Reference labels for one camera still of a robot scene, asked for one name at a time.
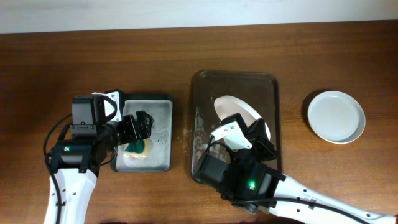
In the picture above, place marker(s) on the pink rimmed white plate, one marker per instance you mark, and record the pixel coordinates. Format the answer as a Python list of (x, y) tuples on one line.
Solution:
[(229, 105)]

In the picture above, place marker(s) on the large brown serving tray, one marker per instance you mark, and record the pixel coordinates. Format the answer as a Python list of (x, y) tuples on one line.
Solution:
[(259, 90)]

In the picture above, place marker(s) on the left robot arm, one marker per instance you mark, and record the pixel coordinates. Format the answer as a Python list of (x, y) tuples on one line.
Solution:
[(75, 161)]

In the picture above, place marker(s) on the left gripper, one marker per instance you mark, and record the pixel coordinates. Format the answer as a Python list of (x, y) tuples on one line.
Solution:
[(128, 122)]

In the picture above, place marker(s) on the small black soapy tray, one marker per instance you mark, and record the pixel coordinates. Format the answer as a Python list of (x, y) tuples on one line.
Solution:
[(158, 159)]

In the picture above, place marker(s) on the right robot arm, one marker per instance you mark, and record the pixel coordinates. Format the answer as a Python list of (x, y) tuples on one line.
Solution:
[(234, 165)]

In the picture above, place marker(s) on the green and yellow sponge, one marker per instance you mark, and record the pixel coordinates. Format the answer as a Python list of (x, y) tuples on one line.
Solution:
[(137, 149)]

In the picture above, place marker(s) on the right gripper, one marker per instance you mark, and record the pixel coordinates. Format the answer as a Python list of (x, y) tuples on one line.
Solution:
[(257, 134)]

